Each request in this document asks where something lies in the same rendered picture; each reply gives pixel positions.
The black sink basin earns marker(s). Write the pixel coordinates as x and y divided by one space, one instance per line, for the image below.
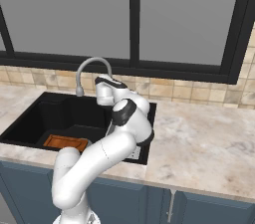
66 115

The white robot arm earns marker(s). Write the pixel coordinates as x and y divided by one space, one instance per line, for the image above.
99 155

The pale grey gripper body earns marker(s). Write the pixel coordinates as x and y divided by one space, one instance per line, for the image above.
135 153

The grey curved sink faucet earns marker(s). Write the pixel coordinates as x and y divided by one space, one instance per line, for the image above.
80 72

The brown wooden cutting board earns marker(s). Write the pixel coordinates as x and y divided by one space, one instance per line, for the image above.
64 142

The blue cupboard door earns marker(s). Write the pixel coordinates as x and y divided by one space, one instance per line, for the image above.
119 204
23 191
215 211

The black window frame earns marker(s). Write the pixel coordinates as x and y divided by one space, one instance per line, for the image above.
134 19

